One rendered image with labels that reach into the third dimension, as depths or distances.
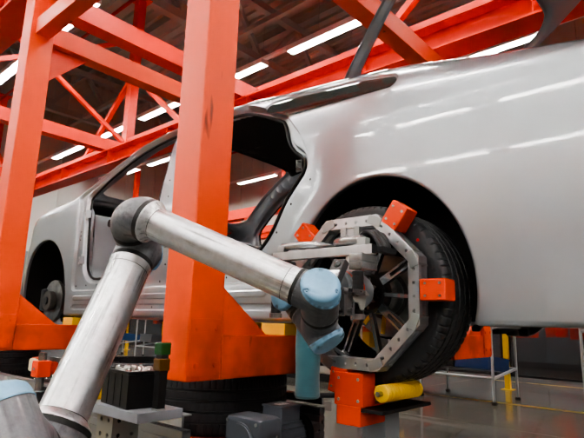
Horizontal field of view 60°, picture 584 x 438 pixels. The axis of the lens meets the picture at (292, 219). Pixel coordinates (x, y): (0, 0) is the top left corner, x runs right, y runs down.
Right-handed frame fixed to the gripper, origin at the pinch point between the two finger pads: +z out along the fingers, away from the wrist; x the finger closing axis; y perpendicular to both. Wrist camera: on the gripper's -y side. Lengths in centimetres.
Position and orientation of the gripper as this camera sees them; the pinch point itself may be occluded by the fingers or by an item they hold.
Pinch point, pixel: (361, 293)
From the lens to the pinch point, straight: 159.4
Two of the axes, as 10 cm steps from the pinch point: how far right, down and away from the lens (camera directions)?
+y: -0.3, 9.8, -2.0
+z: 6.6, 1.7, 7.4
